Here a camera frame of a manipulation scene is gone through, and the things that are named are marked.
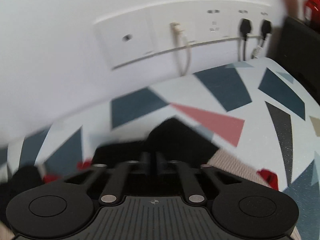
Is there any geometric patterned tablecloth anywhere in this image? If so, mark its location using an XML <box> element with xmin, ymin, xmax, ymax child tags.
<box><xmin>1</xmin><ymin>58</ymin><xmax>319</xmax><ymax>239</ymax></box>

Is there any black power plug right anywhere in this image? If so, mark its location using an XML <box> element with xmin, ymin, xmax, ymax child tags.
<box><xmin>251</xmin><ymin>20</ymin><xmax>272</xmax><ymax>59</ymax></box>

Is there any white blank wall plate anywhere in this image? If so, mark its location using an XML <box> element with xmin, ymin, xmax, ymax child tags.
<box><xmin>94</xmin><ymin>10</ymin><xmax>155</xmax><ymax>69</ymax></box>

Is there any black power plug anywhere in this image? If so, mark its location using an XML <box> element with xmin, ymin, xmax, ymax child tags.
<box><xmin>239</xmin><ymin>18</ymin><xmax>252</xmax><ymax>61</ymax></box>
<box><xmin>251</xmin><ymin>20</ymin><xmax>272</xmax><ymax>59</ymax></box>

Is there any white network cable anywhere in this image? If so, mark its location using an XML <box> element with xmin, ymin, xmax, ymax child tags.
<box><xmin>170</xmin><ymin>22</ymin><xmax>192</xmax><ymax>77</ymax></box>

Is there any red and beige knit cardigan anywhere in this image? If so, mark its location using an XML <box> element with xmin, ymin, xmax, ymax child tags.
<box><xmin>1</xmin><ymin>118</ymin><xmax>287</xmax><ymax>239</ymax></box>

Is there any white power socket plate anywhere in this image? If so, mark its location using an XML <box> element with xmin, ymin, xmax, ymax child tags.
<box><xmin>195</xmin><ymin>1</ymin><xmax>231</xmax><ymax>43</ymax></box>

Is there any white double power socket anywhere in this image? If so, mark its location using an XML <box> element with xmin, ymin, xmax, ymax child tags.
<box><xmin>229</xmin><ymin>1</ymin><xmax>273</xmax><ymax>38</ymax></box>

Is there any white network socket plate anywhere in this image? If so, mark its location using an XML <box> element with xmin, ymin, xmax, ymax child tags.
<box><xmin>149</xmin><ymin>3</ymin><xmax>196</xmax><ymax>52</ymax></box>

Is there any black speaker cabinet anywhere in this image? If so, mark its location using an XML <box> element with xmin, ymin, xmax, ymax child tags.
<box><xmin>267</xmin><ymin>17</ymin><xmax>319</xmax><ymax>101</ymax></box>

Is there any black power plug left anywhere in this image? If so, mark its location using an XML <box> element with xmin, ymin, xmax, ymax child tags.
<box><xmin>239</xmin><ymin>18</ymin><xmax>252</xmax><ymax>61</ymax></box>

